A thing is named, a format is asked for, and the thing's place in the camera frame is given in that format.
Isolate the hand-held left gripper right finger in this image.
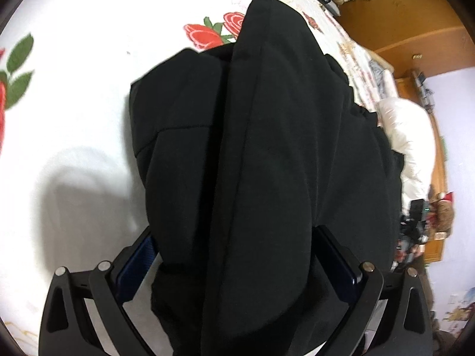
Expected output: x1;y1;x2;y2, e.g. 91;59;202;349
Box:
313;225;433;356

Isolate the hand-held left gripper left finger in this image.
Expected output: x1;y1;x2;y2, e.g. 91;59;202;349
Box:
39;226;176;356

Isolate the black garment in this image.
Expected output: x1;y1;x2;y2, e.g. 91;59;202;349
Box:
130;0;406;356

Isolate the brown plush toy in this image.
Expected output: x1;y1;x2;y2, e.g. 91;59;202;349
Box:
430;191;455;239

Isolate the floral bed blanket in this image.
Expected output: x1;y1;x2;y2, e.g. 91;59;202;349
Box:
0;0;395;356

